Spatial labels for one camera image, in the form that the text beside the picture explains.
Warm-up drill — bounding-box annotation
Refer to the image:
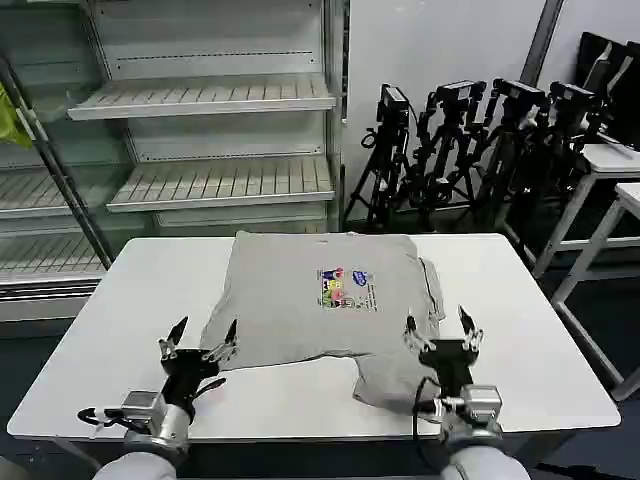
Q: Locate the white side table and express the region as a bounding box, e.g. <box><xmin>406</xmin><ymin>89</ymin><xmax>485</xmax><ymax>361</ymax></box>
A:
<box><xmin>549</xmin><ymin>181</ymin><xmax>640</xmax><ymax>402</ymax></box>
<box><xmin>530</xmin><ymin>143</ymin><xmax>640</xmax><ymax>279</ymax></box>

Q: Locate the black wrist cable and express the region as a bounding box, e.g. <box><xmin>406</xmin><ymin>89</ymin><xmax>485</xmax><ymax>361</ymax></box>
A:
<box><xmin>410</xmin><ymin>376</ymin><xmax>447</xmax><ymax>454</ymax></box>
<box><xmin>76</xmin><ymin>406</ymin><xmax>132</xmax><ymax>427</ymax></box>

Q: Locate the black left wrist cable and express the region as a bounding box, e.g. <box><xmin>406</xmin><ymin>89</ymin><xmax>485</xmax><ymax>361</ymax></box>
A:
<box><xmin>76</xmin><ymin>406</ymin><xmax>132</xmax><ymax>427</ymax></box>

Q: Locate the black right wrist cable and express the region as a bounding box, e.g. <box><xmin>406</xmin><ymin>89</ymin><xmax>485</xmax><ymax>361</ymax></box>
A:
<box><xmin>410</xmin><ymin>376</ymin><xmax>447</xmax><ymax>454</ymax></box>

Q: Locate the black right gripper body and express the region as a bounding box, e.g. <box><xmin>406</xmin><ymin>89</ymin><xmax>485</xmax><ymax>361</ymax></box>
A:
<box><xmin>417</xmin><ymin>338</ymin><xmax>477</xmax><ymax>397</ymax></box>

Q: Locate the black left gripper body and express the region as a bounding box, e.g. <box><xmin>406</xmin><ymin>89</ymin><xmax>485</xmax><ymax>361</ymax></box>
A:
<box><xmin>159</xmin><ymin>348</ymin><xmax>227</xmax><ymax>409</ymax></box>

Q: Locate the pale metal shelf rack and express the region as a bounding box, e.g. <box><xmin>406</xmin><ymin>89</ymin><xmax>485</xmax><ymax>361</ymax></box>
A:
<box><xmin>66</xmin><ymin>0</ymin><xmax>352</xmax><ymax>236</ymax></box>

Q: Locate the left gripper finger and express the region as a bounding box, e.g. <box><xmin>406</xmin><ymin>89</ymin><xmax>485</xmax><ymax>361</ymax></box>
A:
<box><xmin>157</xmin><ymin>315</ymin><xmax>190</xmax><ymax>361</ymax></box>
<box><xmin>201</xmin><ymin>318</ymin><xmax>240</xmax><ymax>363</ymax></box>

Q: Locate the glass-fronted shelf unit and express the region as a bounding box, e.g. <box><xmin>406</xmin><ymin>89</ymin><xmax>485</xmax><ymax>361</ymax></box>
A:
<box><xmin>0</xmin><ymin>0</ymin><xmax>114</xmax><ymax>321</ymax></box>

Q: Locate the yellow-green cloth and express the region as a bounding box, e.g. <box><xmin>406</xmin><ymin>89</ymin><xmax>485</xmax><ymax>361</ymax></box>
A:
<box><xmin>0</xmin><ymin>81</ymin><xmax>34</xmax><ymax>150</ymax></box>

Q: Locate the grey printed t-shirt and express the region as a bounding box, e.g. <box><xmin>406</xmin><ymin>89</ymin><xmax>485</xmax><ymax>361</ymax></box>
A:
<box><xmin>198</xmin><ymin>229</ymin><xmax>449</xmax><ymax>417</ymax></box>

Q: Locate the black monitor stack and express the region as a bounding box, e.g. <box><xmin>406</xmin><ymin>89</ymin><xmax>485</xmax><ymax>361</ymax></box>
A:
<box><xmin>578</xmin><ymin>31</ymin><xmax>640</xmax><ymax>151</ymax></box>

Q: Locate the grey metal pole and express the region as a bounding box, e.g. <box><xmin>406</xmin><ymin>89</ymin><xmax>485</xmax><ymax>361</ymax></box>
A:
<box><xmin>0</xmin><ymin>52</ymin><xmax>114</xmax><ymax>271</ymax></box>

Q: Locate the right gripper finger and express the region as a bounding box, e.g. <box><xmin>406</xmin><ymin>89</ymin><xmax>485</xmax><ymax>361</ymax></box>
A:
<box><xmin>402</xmin><ymin>314</ymin><xmax>436</xmax><ymax>355</ymax></box>
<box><xmin>456</xmin><ymin>304</ymin><xmax>485</xmax><ymax>353</ymax></box>

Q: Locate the grey slanted wall beam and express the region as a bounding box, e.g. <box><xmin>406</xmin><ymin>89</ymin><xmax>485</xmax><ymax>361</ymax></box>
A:
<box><xmin>517</xmin><ymin>0</ymin><xmax>567</xmax><ymax>87</ymax></box>

